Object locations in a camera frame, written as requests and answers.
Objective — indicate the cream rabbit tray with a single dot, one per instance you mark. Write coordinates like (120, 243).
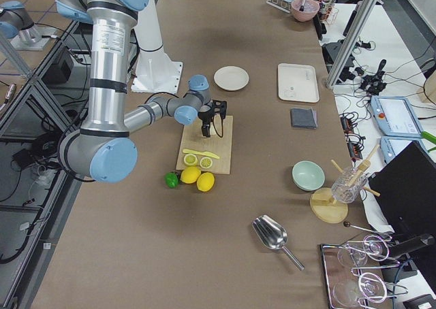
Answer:
(297, 83)

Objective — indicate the green lime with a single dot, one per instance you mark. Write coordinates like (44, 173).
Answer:
(172, 179)

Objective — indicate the black metal tray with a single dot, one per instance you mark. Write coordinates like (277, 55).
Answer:
(351, 287)

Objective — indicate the bamboo cutting board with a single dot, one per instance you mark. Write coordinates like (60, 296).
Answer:
(193, 139)

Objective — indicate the whole lemon outer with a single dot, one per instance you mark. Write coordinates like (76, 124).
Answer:
(205, 182)

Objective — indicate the aluminium frame post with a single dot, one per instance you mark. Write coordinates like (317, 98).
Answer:
(362, 15)

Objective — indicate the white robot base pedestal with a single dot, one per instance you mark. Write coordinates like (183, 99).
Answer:
(155, 71)

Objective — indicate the lemon half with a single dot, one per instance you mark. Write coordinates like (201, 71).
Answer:
(206, 162)
(190, 160)

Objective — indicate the teach pendant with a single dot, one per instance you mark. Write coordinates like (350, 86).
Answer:
(391, 146)
(395, 116)

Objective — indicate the beige round plate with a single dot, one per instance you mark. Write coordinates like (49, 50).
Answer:
(231, 78)

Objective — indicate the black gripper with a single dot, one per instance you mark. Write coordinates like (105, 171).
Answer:
(205, 118)

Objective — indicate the lower lemon half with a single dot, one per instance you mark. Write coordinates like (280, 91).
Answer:
(190, 160)

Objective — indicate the clear glass cup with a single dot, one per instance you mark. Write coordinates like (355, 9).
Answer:
(348, 185)

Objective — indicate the pink bowl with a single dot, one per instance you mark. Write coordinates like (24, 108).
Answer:
(311, 8)

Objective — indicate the bottle rack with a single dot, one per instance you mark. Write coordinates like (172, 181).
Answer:
(327, 12)

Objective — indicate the metal scoop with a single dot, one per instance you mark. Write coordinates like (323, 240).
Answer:
(274, 236)

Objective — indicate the wooden cup rack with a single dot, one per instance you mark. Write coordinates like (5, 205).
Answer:
(329, 210)

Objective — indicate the black monitor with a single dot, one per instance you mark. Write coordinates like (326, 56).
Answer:
(407, 191)

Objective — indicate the upper lemon half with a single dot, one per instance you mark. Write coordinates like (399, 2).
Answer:
(206, 162)

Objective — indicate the lower teach pendant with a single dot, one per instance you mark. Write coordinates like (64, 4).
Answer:
(391, 146)

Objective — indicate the yellow plastic knife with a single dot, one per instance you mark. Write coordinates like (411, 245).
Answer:
(201, 153)

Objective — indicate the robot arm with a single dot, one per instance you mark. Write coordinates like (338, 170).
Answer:
(129, 71)

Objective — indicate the mint green bowl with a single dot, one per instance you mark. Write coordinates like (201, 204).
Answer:
(308, 176)

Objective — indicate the upper teach pendant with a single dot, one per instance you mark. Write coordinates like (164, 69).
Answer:
(395, 116)

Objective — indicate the whole lemon near lime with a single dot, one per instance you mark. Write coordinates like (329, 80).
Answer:
(190, 175)

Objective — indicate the grey folded cloth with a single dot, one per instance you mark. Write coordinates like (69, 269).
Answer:
(305, 118)

